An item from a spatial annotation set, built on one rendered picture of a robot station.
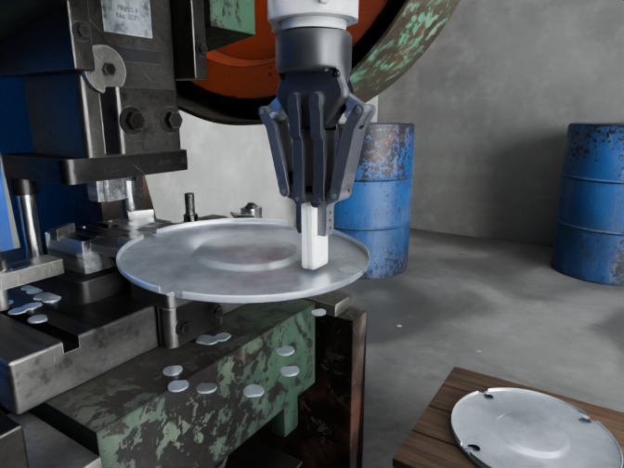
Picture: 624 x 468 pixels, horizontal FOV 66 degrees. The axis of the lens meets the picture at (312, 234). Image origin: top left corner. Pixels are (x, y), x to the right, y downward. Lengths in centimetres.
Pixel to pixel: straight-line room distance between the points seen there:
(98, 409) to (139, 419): 4
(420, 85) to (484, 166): 80
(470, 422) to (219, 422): 55
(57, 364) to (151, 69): 39
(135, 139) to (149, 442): 36
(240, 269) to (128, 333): 19
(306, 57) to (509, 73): 338
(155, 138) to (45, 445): 37
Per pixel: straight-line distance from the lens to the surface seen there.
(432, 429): 103
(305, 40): 47
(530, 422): 107
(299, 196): 50
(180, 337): 66
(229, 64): 102
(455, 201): 393
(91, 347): 62
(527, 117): 377
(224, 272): 51
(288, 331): 74
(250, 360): 68
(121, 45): 69
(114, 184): 74
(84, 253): 70
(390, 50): 83
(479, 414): 107
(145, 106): 66
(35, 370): 59
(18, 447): 48
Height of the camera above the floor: 95
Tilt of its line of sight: 14 degrees down
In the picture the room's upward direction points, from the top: straight up
